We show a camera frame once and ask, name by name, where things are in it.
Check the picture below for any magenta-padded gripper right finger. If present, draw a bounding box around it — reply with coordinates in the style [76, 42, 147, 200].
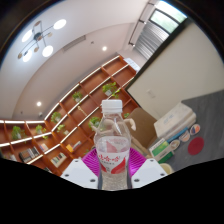
[128, 147, 168, 190]

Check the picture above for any grey curtain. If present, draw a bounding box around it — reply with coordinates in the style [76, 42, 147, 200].
[133, 19, 171, 61]

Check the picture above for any white book stack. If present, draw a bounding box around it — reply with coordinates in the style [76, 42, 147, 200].
[153, 102, 198, 141]

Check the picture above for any clear plastic water bottle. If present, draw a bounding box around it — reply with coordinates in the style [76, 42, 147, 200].
[93, 99, 132, 191]

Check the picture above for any blue orange round badge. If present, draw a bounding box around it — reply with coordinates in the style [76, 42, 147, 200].
[189, 123, 202, 135]

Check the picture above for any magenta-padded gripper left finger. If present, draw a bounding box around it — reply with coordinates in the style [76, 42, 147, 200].
[60, 148, 100, 190]

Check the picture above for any orange wooden shelf unit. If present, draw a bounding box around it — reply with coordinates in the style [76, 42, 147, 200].
[0, 54, 139, 176]

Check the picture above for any round-bulb ceiling chandelier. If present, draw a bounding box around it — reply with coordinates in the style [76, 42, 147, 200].
[17, 18, 68, 63]

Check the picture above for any white round badge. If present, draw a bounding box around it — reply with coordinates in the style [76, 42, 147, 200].
[169, 139, 181, 150]
[178, 129, 191, 143]

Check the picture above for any flat green box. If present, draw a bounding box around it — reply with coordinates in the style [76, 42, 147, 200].
[148, 138, 175, 164]

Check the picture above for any ceiling air vent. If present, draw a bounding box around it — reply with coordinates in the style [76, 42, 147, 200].
[63, 34, 87, 52]

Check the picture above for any white wall socket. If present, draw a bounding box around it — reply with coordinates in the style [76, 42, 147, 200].
[146, 89, 157, 99]

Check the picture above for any window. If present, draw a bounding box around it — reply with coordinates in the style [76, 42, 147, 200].
[149, 0, 188, 34]

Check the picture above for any dark curtain rail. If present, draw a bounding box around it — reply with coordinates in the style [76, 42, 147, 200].
[128, 3, 158, 46]

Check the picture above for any white wall notice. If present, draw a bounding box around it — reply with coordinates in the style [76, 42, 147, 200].
[124, 58, 141, 73]

